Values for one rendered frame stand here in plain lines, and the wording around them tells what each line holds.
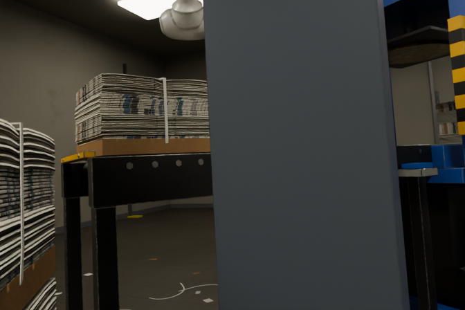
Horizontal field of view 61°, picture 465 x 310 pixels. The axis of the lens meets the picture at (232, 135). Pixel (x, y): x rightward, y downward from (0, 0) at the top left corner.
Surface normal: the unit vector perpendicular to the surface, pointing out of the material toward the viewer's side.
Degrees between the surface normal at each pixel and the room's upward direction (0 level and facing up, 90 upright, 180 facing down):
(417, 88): 90
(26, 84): 90
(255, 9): 90
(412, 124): 90
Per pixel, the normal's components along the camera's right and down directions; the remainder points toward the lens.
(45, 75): 0.91, -0.08
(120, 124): 0.56, -0.09
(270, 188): -0.41, -0.04
